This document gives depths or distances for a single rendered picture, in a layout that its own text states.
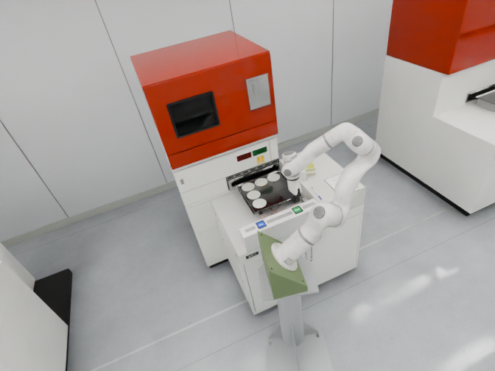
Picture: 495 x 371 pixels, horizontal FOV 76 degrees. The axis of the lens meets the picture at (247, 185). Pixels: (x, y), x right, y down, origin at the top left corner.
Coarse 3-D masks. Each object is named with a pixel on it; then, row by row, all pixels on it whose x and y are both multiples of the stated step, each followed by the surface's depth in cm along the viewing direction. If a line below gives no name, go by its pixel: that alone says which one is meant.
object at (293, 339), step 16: (304, 272) 187; (288, 304) 197; (288, 320) 210; (272, 336) 238; (288, 336) 225; (304, 336) 237; (320, 336) 236; (272, 352) 232; (288, 352) 231; (304, 352) 229; (320, 352) 227; (272, 368) 224; (288, 368) 222; (304, 368) 221; (320, 368) 219
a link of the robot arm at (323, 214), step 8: (312, 208) 162; (320, 208) 157; (328, 208) 157; (336, 208) 161; (312, 216) 161; (320, 216) 157; (328, 216) 156; (336, 216) 159; (304, 224) 170; (312, 224) 163; (320, 224) 158; (328, 224) 158; (336, 224) 163; (304, 232) 168; (312, 232) 165; (320, 232) 162; (304, 240) 168; (312, 240) 167
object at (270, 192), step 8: (264, 176) 250; (280, 176) 247; (240, 184) 247; (272, 184) 241; (280, 184) 240; (248, 192) 238; (264, 192) 235; (272, 192) 234; (280, 192) 233; (288, 192) 232; (248, 200) 231; (272, 200) 227; (280, 200) 226; (256, 208) 223
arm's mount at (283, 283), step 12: (264, 240) 180; (276, 240) 189; (264, 252) 170; (264, 264) 186; (276, 264) 169; (276, 276) 163; (288, 276) 169; (300, 276) 177; (276, 288) 170; (288, 288) 172; (300, 288) 174
